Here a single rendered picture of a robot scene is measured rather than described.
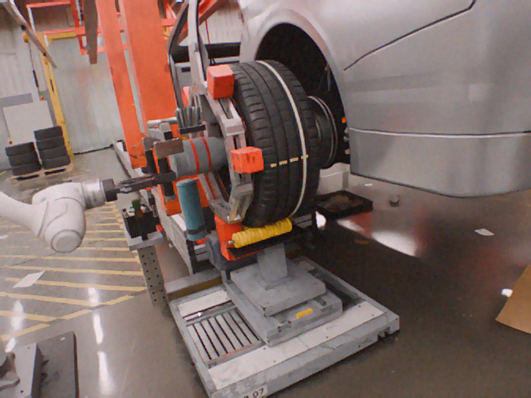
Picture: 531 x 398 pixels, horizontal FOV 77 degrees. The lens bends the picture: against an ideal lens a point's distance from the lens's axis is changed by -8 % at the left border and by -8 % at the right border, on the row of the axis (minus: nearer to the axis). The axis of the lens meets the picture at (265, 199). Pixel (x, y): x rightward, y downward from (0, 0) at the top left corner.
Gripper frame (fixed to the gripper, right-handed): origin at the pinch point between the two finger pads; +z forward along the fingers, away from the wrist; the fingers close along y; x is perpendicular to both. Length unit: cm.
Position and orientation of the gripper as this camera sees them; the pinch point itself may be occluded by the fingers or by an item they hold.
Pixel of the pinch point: (165, 177)
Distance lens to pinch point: 125.3
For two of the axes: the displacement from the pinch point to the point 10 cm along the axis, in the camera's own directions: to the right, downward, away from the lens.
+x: -1.4, -9.5, -2.8
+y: 4.3, 2.0, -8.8
